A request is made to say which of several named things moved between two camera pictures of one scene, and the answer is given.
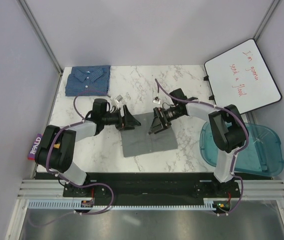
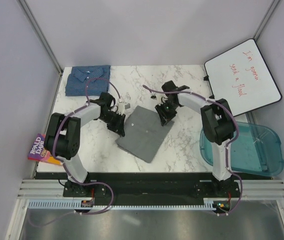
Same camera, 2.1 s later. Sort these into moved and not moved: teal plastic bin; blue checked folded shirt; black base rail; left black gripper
Moved: left black gripper
Not moved: blue checked folded shirt; teal plastic bin; black base rail
